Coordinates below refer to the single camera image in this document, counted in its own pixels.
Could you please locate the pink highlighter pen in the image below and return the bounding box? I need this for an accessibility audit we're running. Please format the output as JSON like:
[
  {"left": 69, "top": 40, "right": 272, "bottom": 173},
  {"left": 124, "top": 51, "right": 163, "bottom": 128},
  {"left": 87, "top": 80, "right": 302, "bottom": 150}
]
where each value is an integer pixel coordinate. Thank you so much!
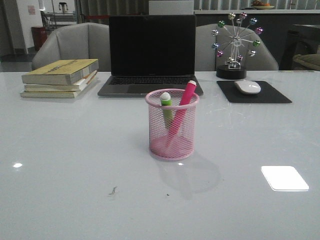
[{"left": 165, "top": 80, "right": 197, "bottom": 148}]

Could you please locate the green highlighter pen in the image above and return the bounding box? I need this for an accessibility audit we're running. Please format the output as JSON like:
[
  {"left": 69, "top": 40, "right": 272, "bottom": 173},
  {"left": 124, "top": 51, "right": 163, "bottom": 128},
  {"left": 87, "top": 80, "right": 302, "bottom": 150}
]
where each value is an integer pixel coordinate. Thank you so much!
[{"left": 160, "top": 91, "right": 173, "bottom": 129}]

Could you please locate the pink mesh pen holder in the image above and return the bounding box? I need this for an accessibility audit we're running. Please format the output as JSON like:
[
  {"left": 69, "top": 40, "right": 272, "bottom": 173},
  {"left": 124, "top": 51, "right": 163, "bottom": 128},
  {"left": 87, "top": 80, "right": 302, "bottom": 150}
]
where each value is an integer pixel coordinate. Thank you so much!
[{"left": 145, "top": 88, "right": 200, "bottom": 161}]

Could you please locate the dark grey open laptop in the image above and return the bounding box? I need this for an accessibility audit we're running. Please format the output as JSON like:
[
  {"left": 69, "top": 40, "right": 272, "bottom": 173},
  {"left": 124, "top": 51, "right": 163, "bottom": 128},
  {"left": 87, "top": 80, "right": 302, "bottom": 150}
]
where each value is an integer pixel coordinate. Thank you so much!
[{"left": 97, "top": 14, "right": 196, "bottom": 98}]

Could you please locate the ferris wheel desk ornament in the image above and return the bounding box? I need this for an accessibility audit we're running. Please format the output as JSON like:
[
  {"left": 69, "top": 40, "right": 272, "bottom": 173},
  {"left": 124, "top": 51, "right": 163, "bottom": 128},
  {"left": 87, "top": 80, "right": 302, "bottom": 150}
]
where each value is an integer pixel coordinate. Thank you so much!
[{"left": 211, "top": 11, "right": 261, "bottom": 80}]

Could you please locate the middle cream book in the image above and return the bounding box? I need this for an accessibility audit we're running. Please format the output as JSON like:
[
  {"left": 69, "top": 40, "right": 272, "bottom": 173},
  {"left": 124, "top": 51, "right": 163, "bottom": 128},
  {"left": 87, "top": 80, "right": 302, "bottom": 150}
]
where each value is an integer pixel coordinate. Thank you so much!
[{"left": 24, "top": 70, "right": 98, "bottom": 92}]

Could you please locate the cream book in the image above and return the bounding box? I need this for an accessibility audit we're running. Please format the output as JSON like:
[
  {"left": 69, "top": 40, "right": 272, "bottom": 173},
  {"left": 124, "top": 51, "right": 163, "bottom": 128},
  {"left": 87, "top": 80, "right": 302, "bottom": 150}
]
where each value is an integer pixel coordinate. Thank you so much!
[
  {"left": 24, "top": 70, "right": 98, "bottom": 92},
  {"left": 20, "top": 77, "right": 96, "bottom": 99}
]

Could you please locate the white computer mouse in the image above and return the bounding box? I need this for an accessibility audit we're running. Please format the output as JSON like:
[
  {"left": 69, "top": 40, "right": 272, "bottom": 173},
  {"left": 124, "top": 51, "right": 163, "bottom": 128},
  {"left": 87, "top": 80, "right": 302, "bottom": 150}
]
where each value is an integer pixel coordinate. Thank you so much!
[{"left": 234, "top": 79, "right": 261, "bottom": 95}]

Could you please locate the top yellow book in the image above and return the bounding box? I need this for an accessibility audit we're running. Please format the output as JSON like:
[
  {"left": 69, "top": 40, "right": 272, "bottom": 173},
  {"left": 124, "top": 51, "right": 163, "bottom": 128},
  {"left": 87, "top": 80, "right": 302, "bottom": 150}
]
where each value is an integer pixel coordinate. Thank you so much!
[{"left": 21, "top": 59, "right": 99, "bottom": 85}]

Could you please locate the left grey armchair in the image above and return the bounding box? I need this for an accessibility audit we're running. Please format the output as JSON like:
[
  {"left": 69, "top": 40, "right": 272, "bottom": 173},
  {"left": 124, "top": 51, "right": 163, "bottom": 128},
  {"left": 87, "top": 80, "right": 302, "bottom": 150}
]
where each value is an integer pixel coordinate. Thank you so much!
[{"left": 31, "top": 22, "right": 111, "bottom": 72}]

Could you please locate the grey armchair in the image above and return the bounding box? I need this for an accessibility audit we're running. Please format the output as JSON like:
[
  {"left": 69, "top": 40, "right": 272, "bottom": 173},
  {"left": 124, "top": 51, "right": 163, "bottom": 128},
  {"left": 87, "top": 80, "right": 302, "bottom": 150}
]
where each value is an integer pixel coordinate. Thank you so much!
[
  {"left": 195, "top": 23, "right": 279, "bottom": 72},
  {"left": 31, "top": 22, "right": 111, "bottom": 72}
]

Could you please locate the right grey armchair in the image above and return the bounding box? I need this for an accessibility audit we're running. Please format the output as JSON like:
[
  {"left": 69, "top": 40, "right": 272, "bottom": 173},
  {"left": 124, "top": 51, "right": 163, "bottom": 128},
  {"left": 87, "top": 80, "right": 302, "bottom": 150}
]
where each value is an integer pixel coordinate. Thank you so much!
[{"left": 195, "top": 23, "right": 279, "bottom": 72}]

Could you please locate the black mouse pad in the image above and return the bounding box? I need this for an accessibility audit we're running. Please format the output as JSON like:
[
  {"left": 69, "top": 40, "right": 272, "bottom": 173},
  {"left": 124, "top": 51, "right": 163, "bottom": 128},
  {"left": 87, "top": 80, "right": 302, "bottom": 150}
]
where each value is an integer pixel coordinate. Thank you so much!
[{"left": 217, "top": 80, "right": 292, "bottom": 104}]

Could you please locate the white box behind laptop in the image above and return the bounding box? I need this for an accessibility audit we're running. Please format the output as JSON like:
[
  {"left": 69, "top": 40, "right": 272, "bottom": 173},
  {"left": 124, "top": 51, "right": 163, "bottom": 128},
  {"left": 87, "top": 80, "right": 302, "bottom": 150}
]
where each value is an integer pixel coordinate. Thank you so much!
[{"left": 148, "top": 0, "right": 194, "bottom": 15}]

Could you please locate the bottom cream book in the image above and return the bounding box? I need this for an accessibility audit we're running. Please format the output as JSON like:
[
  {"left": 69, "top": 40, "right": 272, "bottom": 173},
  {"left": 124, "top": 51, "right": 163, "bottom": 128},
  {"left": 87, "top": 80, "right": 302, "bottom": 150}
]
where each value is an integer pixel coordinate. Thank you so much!
[{"left": 20, "top": 77, "right": 96, "bottom": 99}]

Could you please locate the red trash bin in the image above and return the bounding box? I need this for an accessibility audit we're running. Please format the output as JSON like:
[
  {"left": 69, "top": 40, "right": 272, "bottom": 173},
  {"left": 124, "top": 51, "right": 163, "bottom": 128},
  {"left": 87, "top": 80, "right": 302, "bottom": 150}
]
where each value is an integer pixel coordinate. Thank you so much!
[{"left": 31, "top": 26, "right": 47, "bottom": 51}]

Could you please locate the fruit bowl on counter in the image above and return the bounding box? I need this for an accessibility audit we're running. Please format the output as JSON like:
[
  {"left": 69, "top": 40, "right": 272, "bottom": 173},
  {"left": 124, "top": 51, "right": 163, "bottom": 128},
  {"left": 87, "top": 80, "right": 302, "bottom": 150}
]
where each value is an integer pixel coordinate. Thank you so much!
[{"left": 251, "top": 0, "right": 274, "bottom": 10}]

